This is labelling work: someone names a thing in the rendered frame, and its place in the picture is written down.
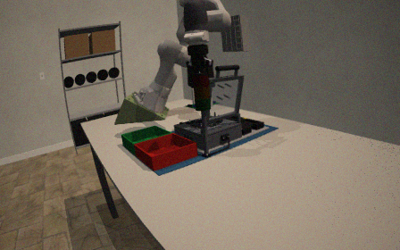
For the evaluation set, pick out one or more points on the red open-top bin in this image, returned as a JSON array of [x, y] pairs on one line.
[[154, 153]]

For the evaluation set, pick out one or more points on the green bin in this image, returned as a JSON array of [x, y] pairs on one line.
[[131, 138]]

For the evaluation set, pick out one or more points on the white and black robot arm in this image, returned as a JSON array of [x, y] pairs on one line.
[[193, 32]]

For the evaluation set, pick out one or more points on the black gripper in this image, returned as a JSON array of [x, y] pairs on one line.
[[199, 63]]

